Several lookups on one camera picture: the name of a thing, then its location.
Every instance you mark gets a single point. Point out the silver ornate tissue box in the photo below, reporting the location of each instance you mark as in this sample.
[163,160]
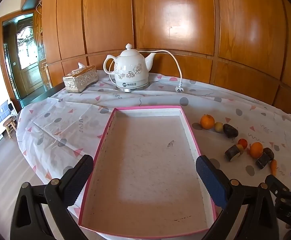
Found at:
[80,80]

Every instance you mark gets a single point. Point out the small wooden stool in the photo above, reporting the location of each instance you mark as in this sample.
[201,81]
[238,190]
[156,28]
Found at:
[9,125]

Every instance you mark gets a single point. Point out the wooden door with glass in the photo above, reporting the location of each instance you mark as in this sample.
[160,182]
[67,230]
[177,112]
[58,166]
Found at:
[28,77]

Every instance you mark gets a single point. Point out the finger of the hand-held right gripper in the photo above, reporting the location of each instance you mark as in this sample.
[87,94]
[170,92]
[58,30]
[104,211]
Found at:
[273,181]

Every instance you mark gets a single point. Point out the patterned white tablecloth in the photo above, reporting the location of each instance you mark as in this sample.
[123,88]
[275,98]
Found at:
[60,120]

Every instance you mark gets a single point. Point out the dark water chestnut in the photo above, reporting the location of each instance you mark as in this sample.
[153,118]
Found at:
[269,152]
[230,130]

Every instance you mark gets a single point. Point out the small yellow round fruit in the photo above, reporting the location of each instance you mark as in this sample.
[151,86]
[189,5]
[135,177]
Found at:
[218,126]
[240,148]

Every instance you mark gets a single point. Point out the pink cardboard box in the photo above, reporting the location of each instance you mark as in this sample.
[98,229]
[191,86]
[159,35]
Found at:
[145,167]

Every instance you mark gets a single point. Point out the small red tomato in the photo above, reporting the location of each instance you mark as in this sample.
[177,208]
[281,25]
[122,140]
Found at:
[243,143]

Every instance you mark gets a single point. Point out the orange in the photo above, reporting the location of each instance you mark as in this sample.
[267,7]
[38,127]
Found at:
[256,150]
[207,121]

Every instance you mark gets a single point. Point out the white tissue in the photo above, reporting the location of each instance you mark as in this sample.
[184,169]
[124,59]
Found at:
[81,65]

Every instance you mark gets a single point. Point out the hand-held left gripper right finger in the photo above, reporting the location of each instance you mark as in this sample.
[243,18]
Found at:
[210,180]

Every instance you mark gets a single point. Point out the small carrot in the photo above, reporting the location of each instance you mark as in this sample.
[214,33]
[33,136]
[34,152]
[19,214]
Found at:
[274,167]

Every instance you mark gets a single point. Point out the white floral ceramic kettle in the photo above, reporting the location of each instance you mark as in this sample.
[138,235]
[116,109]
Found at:
[130,65]

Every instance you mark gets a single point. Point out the silver kettle base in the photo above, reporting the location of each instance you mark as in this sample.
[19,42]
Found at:
[133,89]

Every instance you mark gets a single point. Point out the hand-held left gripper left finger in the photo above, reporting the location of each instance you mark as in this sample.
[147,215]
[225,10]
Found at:
[78,177]

